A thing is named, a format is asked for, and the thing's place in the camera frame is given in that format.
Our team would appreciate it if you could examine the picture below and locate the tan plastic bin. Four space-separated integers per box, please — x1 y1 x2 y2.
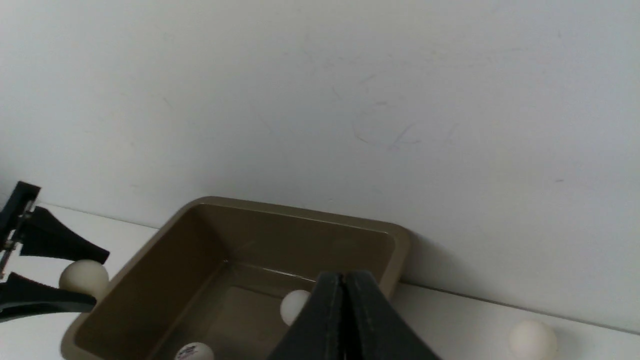
61 196 415 360

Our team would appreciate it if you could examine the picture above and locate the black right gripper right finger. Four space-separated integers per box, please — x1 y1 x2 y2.
343 270 441 360

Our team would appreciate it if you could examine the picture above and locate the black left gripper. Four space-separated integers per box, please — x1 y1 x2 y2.
0 181 110 322

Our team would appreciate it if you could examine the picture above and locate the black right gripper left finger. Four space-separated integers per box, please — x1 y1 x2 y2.
267 272 345 360

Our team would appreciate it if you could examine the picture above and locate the white printed ping-pong ball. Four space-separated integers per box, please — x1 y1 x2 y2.
174 342 215 360

